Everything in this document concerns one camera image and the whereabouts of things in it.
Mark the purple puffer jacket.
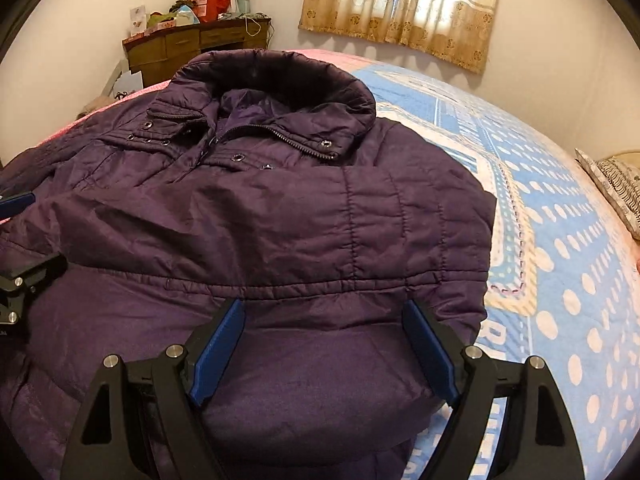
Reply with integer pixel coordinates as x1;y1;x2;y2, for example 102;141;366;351
1;50;496;479

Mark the brown wooden desk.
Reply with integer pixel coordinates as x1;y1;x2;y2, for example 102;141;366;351
122;16;271;88

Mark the white card on desk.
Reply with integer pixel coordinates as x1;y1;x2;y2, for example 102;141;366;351
129;6;148;37

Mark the patterned grey pillow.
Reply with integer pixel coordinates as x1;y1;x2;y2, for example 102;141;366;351
575;148;640;240

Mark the red box on desk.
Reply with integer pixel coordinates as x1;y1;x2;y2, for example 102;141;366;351
191;0;231;23

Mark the centre window curtain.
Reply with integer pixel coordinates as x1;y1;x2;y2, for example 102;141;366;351
298;0;498;75

